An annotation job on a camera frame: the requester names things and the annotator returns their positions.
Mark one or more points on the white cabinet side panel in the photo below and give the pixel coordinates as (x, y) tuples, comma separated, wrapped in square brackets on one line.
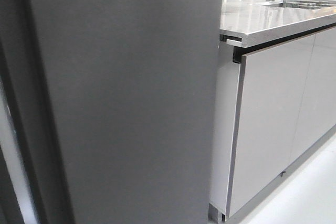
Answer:
[(224, 121)]

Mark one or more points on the grey stone countertop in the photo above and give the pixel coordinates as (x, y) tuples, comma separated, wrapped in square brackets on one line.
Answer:
[(246, 24)]

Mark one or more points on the grey cabinet door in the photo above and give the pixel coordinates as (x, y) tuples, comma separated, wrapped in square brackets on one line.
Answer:
[(270, 90), (317, 112)]

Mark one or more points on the grey cabinet door left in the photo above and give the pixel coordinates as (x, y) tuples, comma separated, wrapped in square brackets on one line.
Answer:
[(270, 90)]

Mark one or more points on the grey cabinet door right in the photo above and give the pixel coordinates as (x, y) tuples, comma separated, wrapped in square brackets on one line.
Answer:
[(317, 112)]

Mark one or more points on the steel kitchen sink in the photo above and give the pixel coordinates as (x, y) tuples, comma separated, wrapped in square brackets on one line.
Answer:
[(301, 4)]

